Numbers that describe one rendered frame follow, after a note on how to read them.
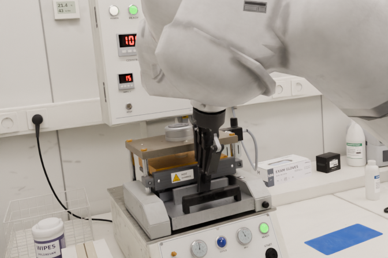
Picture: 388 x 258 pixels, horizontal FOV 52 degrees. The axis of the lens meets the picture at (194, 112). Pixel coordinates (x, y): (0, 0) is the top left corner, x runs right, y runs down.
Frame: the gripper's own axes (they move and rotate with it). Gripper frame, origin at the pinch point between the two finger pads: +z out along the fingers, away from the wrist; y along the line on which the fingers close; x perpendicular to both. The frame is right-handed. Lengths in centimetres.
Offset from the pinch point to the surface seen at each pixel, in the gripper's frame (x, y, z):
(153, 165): -9.7, -10.3, 0.0
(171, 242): -11.9, 9.1, 8.1
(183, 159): -1.1, -11.0, 0.2
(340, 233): 46, 6, 27
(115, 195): -16.7, -26.9, 19.6
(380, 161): 97, -26, 30
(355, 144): 91, -35, 26
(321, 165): 74, -36, 34
